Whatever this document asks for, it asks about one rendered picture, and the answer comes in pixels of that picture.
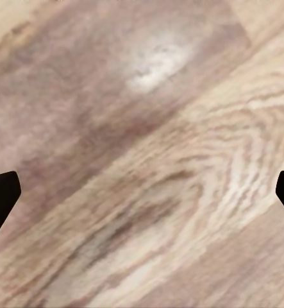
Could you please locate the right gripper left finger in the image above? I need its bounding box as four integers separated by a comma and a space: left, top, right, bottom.
0, 171, 21, 229

